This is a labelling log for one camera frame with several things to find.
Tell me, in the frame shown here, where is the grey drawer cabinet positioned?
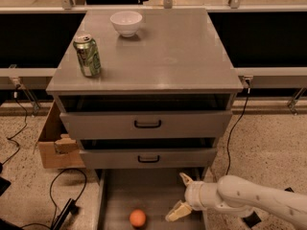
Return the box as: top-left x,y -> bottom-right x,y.
45,7 -> 244,230

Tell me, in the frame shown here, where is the black bar device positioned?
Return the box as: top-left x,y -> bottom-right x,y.
51,198 -> 79,230

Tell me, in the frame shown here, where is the black caster leg right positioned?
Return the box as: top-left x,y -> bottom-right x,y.
285,187 -> 294,193

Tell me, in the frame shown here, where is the black power cable right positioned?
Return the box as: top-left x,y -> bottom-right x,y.
224,79 -> 251,176

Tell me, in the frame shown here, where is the grey open bottom drawer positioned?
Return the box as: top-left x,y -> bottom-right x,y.
95,168 -> 207,230

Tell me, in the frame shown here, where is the grey middle drawer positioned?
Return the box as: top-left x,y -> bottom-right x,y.
80,148 -> 217,169

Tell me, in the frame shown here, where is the black cable bottom left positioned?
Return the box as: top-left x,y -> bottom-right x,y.
18,168 -> 88,230

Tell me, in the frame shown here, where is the white bowl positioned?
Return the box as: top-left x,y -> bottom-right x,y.
110,11 -> 143,37

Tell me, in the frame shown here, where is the metal rail frame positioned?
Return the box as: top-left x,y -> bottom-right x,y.
0,0 -> 307,117

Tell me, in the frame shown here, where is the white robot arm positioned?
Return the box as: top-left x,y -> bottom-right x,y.
165,172 -> 307,230

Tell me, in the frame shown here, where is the green soda can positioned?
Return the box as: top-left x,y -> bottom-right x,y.
73,34 -> 101,78

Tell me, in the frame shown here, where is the black power adapter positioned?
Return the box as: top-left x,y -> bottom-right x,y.
242,212 -> 261,228

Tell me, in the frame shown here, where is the grey top drawer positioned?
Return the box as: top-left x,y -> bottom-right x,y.
60,111 -> 232,140

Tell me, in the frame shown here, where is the orange fruit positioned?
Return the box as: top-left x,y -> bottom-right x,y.
130,209 -> 146,228

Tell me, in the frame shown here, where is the cardboard box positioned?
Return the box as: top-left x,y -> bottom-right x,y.
37,103 -> 84,169

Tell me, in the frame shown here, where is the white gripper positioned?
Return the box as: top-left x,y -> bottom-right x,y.
165,172 -> 221,222

